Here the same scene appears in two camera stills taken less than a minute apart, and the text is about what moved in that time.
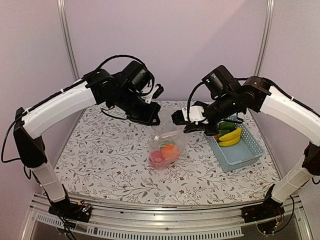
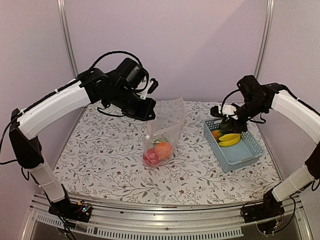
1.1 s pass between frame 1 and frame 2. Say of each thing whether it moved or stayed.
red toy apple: moved
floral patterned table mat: stayed
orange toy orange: moved
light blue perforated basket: stayed
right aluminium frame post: stayed
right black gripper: moved
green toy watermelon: moved
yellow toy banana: stayed
